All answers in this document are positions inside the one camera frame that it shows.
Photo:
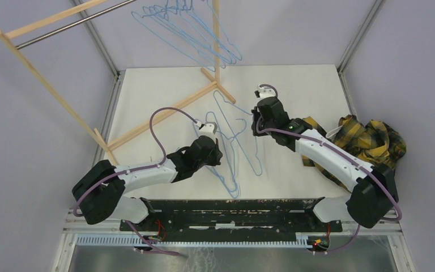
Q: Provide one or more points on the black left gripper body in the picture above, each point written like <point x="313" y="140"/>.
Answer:
<point x="212" y="160"/>

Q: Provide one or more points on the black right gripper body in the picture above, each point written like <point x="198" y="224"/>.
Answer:
<point x="256" y="115"/>

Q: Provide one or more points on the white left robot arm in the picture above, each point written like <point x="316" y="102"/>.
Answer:
<point x="101" y="193"/>

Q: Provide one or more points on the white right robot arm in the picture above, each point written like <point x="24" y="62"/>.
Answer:
<point x="372" y="190"/>

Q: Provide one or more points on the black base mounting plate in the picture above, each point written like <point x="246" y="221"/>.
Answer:
<point x="235" y="220"/>

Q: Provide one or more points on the yellow plaid shirt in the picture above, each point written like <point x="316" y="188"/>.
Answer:
<point x="375" y="143"/>

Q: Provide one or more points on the metal rack rod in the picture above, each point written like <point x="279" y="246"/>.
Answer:
<point x="73" y="24"/>

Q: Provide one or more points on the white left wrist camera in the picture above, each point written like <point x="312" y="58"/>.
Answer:
<point x="207" y="129"/>

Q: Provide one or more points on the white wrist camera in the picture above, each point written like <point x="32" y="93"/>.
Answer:
<point x="263" y="93"/>
<point x="207" y="129"/>

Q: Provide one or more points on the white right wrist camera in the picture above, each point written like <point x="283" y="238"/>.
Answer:
<point x="263" y="93"/>

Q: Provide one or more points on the white toothed cable strip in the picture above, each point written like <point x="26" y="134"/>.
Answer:
<point x="135" y="241"/>

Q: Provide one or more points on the aluminium frame rails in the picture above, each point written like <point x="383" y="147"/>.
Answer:
<point x="102" y="193"/>

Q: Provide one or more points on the wooden clothes rack frame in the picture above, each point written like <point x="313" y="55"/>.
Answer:
<point x="109" y="84"/>

